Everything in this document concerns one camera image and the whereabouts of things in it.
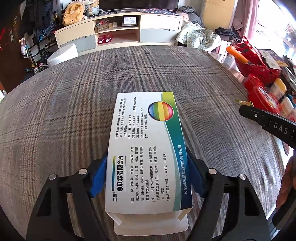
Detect white medicine box rainbow logo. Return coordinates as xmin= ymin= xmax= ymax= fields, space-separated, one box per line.
xmin=105 ymin=92 xmax=193 ymax=236

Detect person's right hand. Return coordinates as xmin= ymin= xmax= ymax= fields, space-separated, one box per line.
xmin=276 ymin=152 xmax=295 ymax=210

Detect pile of red snack packages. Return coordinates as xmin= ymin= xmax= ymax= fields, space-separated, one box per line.
xmin=233 ymin=37 xmax=295 ymax=122

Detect orange cylinder toy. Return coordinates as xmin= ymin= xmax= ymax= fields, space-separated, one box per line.
xmin=226 ymin=46 xmax=249 ymax=64

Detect grey plaid tablecloth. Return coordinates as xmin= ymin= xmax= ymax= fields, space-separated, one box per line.
xmin=0 ymin=45 xmax=286 ymax=241

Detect pink curtain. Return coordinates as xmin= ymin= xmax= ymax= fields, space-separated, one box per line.
xmin=232 ymin=0 xmax=259 ymax=39

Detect crumpled floral blanket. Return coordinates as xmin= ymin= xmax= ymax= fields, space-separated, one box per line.
xmin=176 ymin=22 xmax=222 ymax=52

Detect beige standing air conditioner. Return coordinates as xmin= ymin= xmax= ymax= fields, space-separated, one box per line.
xmin=201 ymin=0 xmax=238 ymax=30

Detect white round stool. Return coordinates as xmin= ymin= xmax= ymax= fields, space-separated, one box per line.
xmin=47 ymin=43 xmax=79 ymax=67

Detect white wooden TV cabinet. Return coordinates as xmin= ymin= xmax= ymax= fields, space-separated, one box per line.
xmin=55 ymin=11 xmax=183 ymax=56

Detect red shoes in cabinet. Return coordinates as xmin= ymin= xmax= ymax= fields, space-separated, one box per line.
xmin=97 ymin=34 xmax=113 ymax=44

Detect coat rack with dark clothes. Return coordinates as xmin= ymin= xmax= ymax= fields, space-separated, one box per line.
xmin=19 ymin=1 xmax=60 ymax=73

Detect yellow plush toy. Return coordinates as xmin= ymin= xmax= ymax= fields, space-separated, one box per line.
xmin=62 ymin=1 xmax=85 ymax=26

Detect black flat television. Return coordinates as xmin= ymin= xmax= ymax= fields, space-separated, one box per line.
xmin=99 ymin=0 xmax=179 ymax=11

